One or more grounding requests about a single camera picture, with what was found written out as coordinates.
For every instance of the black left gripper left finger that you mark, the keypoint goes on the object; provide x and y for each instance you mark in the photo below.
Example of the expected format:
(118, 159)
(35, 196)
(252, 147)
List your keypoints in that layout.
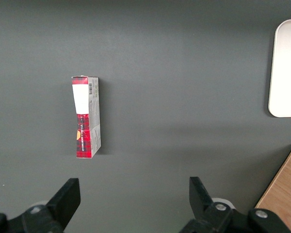
(63, 201)

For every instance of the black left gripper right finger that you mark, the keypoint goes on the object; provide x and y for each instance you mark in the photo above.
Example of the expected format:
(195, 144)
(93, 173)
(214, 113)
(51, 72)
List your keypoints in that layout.
(201, 201)

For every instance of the beige rectangular tray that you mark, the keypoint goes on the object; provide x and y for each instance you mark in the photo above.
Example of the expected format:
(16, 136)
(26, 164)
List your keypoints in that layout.
(288, 72)

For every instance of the red plaid cardboard box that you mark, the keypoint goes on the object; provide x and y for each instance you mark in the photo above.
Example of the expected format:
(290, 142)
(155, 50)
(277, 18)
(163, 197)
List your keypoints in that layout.
(83, 136)

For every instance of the wooden drawer cabinet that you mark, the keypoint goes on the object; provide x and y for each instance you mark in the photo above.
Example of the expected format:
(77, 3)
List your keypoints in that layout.
(286, 189)

